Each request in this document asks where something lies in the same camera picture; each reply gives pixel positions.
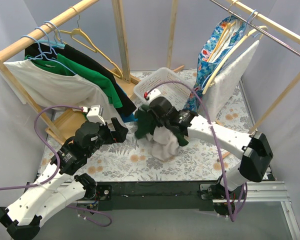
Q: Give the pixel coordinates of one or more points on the cream wooden hanger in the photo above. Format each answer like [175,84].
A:
[230,55]

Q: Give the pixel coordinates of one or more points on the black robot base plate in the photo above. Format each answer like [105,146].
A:
[158,195]

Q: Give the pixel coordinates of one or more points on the bright green t shirt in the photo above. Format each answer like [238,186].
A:
[94,77]

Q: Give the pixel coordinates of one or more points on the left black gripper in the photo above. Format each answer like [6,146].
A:
[112,130]

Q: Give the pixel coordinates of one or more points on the teal plastic hanger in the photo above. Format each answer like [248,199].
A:
[52,43]

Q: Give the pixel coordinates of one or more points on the wooden clothes rack left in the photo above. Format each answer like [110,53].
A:
[64,125]

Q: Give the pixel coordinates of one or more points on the wooden clothes rack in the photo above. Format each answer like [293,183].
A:
[64,125]
[271,70]

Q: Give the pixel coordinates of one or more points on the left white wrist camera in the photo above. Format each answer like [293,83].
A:
[94,114]

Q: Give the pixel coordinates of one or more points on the black t shirt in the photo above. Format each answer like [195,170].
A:
[74,55]

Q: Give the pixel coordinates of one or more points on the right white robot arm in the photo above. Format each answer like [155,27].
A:
[253,150]

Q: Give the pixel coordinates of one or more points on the white fleece garment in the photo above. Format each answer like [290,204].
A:
[225,83]

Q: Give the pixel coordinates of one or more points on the blue wire hanger right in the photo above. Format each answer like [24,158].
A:
[251,17]

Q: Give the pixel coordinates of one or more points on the blue floral garment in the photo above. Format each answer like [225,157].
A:
[205,68]

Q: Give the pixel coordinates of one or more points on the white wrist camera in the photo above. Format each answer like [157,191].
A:
[94,114]
[151,95]

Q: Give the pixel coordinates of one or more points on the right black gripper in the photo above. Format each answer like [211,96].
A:
[152,110]

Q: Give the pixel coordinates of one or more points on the floral patterned table mat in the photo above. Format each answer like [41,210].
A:
[133,161]

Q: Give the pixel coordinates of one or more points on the white plastic laundry basket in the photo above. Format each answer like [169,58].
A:
[175,87]

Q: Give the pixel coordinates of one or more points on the metal hanging rod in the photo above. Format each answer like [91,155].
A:
[265,20]

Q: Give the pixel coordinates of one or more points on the white t shirt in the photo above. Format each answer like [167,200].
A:
[51,89]

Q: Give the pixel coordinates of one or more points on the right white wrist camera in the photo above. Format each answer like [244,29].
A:
[151,95]

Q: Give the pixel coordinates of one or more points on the teal t shirt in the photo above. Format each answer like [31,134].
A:
[128,107]

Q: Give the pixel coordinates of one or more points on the light blue wire hanger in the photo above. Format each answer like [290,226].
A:
[52,50]
[43,56]
[57,34]

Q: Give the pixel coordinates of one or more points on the green and white raglan shirt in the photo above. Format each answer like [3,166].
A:
[165,143]

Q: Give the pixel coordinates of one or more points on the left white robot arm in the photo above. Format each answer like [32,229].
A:
[59,185]

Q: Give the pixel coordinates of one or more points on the wooden clothes rack right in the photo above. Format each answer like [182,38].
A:
[271,70]

